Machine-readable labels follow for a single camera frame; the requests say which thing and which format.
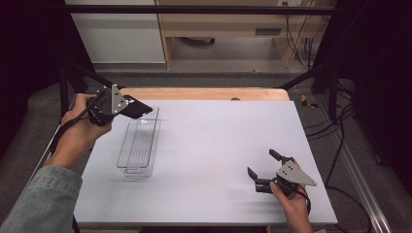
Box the white table cover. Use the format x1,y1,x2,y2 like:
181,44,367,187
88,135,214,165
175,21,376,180
73,99,338,226

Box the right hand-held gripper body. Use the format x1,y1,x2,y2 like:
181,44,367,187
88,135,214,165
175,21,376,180
256,157,318,197

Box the hanging cable bundle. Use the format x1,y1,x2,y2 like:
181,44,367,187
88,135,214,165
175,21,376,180
284,1,326,70

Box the wooden table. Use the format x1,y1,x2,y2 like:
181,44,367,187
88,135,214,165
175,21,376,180
118,86,291,102

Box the black curtain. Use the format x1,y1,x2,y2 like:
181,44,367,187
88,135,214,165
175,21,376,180
0,0,95,159
312,0,412,188

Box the person's right hand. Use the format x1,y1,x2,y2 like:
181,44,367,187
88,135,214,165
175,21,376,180
270,181,314,233

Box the grey desk label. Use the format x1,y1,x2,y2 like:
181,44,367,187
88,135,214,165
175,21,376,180
255,27,283,36

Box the yellow black floor tape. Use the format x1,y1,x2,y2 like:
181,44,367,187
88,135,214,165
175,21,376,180
300,94,320,110

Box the person's left hand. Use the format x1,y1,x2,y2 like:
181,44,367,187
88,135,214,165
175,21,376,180
52,93,113,157

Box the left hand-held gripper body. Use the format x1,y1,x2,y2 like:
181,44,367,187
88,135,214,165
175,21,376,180
88,84,129,127

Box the white cabinet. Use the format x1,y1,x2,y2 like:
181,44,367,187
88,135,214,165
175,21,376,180
63,0,166,64

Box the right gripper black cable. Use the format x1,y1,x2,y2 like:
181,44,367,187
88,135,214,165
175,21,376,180
291,185,313,216

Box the metal floor rail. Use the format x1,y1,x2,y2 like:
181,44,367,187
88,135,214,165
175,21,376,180
0,92,84,233
314,95,394,233

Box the wooden desk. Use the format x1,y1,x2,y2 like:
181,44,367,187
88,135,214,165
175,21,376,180
154,0,338,70

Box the black horizontal bar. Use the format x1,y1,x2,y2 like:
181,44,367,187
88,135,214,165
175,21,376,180
48,4,338,16

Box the black phone case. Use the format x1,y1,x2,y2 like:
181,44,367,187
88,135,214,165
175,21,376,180
120,94,154,120

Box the black metal stand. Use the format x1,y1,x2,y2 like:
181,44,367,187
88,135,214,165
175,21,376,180
274,59,340,121
57,60,126,124

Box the clear plastic container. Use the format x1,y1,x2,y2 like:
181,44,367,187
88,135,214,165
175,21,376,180
116,106,162,178

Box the black floor cables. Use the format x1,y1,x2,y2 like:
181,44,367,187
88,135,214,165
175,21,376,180
303,79,374,233

